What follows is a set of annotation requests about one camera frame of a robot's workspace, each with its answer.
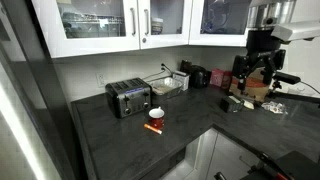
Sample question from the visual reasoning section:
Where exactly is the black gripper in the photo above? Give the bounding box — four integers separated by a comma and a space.
231, 29, 288, 92

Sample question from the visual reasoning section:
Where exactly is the orange marker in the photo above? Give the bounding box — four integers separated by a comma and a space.
143, 123, 163, 135

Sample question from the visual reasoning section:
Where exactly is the jar inside cabinet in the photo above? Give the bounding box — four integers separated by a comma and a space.
150, 17, 165, 36

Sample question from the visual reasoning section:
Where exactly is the red mug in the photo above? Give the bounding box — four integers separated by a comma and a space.
147, 106, 166, 130

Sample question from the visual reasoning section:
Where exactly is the brown paper bag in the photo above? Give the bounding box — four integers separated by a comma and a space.
229, 68, 272, 103

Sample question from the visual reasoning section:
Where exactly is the red box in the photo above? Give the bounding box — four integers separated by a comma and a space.
221, 70, 234, 90

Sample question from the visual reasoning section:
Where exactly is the small white packet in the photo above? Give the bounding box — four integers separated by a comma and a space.
242, 99, 256, 110

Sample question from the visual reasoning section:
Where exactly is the pink box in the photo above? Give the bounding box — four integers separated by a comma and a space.
209, 68, 225, 88

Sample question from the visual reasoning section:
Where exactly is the crumpled clear plastic wrapper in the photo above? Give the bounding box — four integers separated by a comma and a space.
260, 100, 288, 116

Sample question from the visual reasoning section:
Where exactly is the small black box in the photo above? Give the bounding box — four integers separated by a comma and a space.
219, 95, 245, 113

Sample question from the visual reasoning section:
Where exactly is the black coffee maker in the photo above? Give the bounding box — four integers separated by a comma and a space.
189, 64, 212, 90

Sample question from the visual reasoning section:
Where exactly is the dark brown small container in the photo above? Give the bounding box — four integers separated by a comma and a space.
179, 59, 193, 75

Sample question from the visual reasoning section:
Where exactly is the narrow white glass cabinet door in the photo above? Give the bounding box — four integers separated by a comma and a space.
137, 0, 194, 50

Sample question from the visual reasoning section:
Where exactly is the white lower cabinet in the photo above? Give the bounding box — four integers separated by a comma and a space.
159, 128, 264, 180

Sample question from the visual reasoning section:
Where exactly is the black red device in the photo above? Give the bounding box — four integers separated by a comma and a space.
213, 149, 320, 180

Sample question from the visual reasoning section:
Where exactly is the silver black toaster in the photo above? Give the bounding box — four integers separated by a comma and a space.
105, 77, 153, 119

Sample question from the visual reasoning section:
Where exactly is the wide white glass cabinet door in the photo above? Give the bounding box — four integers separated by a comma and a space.
31, 0, 141, 59

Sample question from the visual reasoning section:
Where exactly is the dark refrigerator side panel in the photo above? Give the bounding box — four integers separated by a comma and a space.
0, 0, 84, 180

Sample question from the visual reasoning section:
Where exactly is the black camera on stand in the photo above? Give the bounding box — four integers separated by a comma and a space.
271, 71, 302, 93

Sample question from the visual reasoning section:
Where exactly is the black camera cable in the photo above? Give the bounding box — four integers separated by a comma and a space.
299, 80, 320, 96

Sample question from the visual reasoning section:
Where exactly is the black power cord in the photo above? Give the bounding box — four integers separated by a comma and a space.
142, 62, 174, 81

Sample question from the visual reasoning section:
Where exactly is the silver cabinet door handle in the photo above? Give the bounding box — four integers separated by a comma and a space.
143, 8, 150, 36
129, 7, 137, 37

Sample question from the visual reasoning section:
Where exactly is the white wall outlet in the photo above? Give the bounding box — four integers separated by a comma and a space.
95, 72, 107, 88

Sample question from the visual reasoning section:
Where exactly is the wire rack inside cabinet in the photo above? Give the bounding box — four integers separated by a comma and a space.
61, 12, 126, 38

